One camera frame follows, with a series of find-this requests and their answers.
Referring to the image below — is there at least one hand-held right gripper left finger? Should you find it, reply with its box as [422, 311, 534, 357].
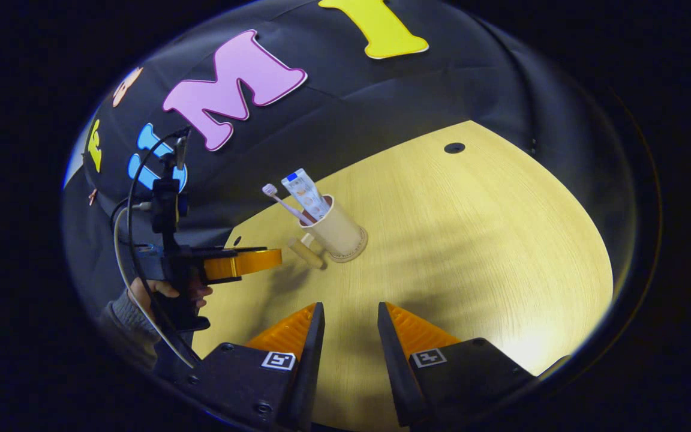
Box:
[185, 302, 326, 432]

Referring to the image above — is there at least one pink white toothbrush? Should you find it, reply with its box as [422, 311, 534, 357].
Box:
[262, 183, 316, 226]

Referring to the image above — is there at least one black backdrop cloth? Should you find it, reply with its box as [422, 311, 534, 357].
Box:
[62, 0, 634, 361]

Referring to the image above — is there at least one white toothpaste tube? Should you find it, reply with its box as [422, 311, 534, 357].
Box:
[281, 169, 331, 221]

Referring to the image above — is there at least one black cable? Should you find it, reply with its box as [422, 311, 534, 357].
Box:
[126, 128, 197, 364]

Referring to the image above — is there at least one beige cup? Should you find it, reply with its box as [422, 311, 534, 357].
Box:
[289, 195, 369, 269]

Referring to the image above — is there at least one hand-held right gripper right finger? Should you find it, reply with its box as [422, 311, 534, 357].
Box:
[377, 301, 538, 430]

